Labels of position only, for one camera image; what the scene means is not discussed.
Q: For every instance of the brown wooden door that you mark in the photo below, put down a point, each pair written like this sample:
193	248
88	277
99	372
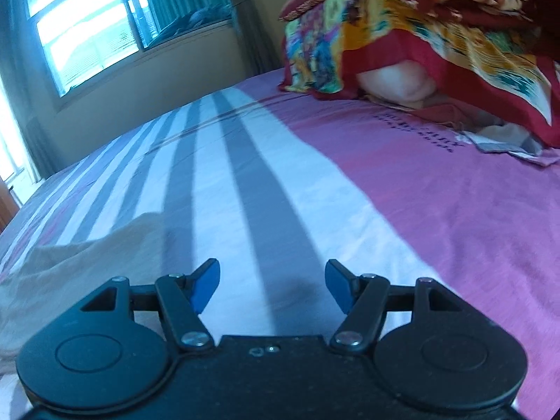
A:
5	210

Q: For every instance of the sliding glass window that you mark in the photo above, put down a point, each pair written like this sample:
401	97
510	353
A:
78	39

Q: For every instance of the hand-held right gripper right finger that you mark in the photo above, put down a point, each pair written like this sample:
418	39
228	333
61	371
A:
339	282

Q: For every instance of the dark blue cloth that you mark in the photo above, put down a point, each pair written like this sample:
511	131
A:
197	19

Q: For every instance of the grey curtain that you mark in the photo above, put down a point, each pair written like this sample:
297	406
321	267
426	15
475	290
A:
253	39
26	140

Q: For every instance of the light grey pants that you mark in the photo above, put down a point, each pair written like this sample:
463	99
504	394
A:
65	271

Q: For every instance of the white pillow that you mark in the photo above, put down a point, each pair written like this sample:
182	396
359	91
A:
393	83

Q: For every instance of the bright side window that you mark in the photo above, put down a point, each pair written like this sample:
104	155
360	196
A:
6	148

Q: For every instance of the colourful red-bordered blanket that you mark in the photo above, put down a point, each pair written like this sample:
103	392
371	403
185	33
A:
372	35

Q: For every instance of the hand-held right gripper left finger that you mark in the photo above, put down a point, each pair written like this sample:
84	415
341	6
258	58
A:
205	286

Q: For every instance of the striped purple bed sheet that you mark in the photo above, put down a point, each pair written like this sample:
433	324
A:
393	205

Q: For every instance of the small grey cloth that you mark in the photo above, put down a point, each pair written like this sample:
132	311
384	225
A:
503	140

